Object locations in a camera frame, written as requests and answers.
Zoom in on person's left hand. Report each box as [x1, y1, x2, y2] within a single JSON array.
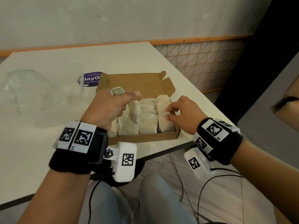
[[80, 89, 143, 131]]

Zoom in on person's right hand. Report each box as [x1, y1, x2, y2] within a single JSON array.
[[164, 95, 209, 136]]

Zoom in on bunch of tea bags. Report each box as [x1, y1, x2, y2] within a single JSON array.
[[110, 86, 126, 96]]

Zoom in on white stringed tea bag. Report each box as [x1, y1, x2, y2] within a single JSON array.
[[128, 99, 142, 125]]

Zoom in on rows of packed tea bags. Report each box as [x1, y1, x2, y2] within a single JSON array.
[[108, 95, 176, 138]]

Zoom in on brown paper box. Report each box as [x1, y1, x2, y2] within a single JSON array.
[[96, 70, 182, 145]]

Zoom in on clear plastic container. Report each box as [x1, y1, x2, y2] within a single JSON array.
[[0, 63, 85, 128]]

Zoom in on person's right forearm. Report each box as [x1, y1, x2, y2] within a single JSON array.
[[230, 140, 299, 224]]

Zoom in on person's left forearm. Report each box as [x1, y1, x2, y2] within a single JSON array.
[[16, 169, 92, 224]]

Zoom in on round purple sticker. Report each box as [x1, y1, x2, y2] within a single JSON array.
[[78, 72, 104, 87]]

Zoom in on black marker wristband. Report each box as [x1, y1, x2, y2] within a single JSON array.
[[192, 117, 243, 166], [48, 120, 109, 175]]

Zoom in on orange lattice fence panel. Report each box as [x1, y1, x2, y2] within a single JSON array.
[[0, 35, 253, 95]]

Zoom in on grey trousers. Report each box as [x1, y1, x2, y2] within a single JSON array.
[[88, 172, 197, 224]]

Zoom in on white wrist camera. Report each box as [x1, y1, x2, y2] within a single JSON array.
[[184, 148, 215, 181], [104, 142, 138, 183]]

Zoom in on thin white cable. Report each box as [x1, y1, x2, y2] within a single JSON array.
[[169, 151, 199, 224]]

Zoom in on black cable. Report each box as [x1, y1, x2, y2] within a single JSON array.
[[88, 174, 115, 224], [197, 168, 244, 224]]

